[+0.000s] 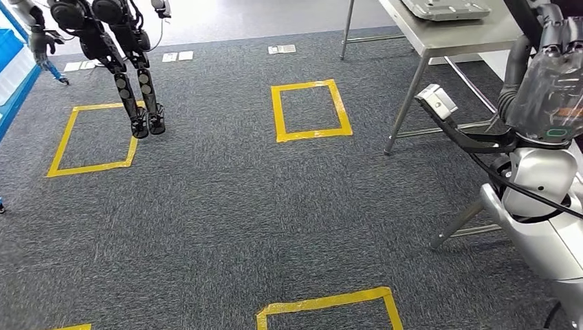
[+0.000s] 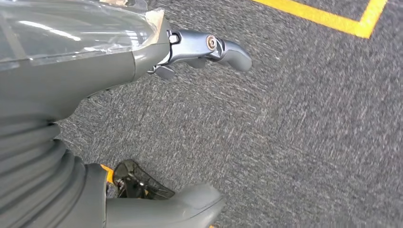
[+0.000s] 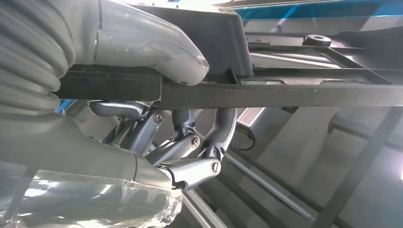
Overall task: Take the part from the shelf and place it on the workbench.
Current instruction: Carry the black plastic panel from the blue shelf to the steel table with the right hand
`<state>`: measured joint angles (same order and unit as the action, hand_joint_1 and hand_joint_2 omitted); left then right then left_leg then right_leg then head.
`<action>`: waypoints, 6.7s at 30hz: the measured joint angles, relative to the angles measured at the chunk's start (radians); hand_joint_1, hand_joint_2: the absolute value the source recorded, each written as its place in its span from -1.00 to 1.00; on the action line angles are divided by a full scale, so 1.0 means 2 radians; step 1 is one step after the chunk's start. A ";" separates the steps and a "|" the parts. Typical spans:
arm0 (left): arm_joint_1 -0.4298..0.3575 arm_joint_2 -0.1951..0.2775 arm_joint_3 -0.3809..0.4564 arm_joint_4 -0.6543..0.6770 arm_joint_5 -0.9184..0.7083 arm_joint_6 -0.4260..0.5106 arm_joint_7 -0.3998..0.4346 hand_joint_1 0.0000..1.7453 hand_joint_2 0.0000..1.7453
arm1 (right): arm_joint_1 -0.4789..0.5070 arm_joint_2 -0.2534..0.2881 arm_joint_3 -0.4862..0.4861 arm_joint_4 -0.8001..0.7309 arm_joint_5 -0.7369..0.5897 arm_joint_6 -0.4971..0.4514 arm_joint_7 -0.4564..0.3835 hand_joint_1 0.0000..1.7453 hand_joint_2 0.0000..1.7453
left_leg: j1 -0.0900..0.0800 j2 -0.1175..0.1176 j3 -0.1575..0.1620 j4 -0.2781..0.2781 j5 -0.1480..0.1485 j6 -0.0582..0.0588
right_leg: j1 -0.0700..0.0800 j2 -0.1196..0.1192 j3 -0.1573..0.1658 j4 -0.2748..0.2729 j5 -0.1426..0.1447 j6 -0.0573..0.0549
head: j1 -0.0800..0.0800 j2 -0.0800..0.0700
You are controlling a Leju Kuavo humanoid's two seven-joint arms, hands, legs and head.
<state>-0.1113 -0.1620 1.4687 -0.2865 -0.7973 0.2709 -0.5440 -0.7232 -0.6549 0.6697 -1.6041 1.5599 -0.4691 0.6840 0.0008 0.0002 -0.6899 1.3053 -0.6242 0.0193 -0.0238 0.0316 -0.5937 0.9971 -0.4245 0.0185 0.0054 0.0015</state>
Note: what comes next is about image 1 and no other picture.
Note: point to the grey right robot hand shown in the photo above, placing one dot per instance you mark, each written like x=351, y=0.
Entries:
x=551, y=91

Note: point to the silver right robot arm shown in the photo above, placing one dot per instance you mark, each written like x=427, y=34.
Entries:
x=537, y=182

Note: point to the grey metal plate part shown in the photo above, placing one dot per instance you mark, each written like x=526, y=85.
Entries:
x=446, y=9

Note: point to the yellow floor tape square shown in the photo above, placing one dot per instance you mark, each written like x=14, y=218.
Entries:
x=73, y=327
x=314, y=134
x=91, y=167
x=328, y=301

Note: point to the white floor socket cover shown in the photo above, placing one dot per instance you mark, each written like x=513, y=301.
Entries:
x=89, y=64
x=170, y=57
x=186, y=55
x=72, y=67
x=281, y=49

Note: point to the black humanoid robot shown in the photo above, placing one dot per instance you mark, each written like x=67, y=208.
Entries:
x=125, y=93

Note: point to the white plastic crate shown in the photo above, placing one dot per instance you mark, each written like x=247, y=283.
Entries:
x=13, y=77

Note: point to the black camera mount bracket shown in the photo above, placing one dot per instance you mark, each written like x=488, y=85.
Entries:
x=478, y=143

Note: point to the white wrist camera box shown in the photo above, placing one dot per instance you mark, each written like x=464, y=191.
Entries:
x=437, y=101

